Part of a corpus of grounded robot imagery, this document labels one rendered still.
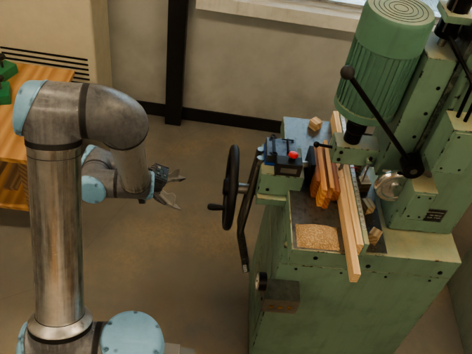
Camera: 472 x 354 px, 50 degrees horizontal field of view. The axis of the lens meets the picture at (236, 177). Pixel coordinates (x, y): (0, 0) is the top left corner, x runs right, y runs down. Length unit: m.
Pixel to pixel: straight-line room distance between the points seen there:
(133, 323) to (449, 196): 1.00
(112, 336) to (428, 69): 1.02
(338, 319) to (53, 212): 1.21
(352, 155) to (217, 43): 1.48
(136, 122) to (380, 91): 0.64
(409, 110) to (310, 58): 1.52
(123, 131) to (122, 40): 1.92
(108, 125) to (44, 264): 0.35
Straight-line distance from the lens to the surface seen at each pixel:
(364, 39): 1.35
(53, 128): 1.09
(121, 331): 1.31
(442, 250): 1.80
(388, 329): 2.11
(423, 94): 1.45
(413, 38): 1.32
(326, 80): 3.01
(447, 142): 1.41
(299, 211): 1.57
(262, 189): 1.62
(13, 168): 2.69
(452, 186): 1.66
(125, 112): 1.09
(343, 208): 1.57
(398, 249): 1.73
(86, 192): 1.63
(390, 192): 1.58
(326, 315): 1.97
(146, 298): 2.39
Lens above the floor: 2.06
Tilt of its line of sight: 45 degrees down
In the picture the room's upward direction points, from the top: 10 degrees clockwise
